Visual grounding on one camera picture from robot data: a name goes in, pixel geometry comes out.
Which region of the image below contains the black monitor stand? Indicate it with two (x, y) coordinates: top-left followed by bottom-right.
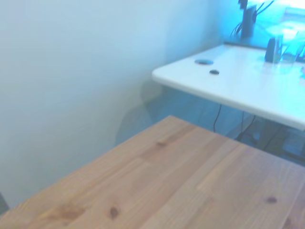
(239, 0), (258, 40)

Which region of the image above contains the white desk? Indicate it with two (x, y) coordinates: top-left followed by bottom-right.
(152, 44), (305, 131)

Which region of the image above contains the dark upright desk object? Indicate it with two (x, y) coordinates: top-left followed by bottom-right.
(264, 37), (277, 63)

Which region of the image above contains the black hanging cable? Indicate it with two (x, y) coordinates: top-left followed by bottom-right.
(213, 104), (223, 132)

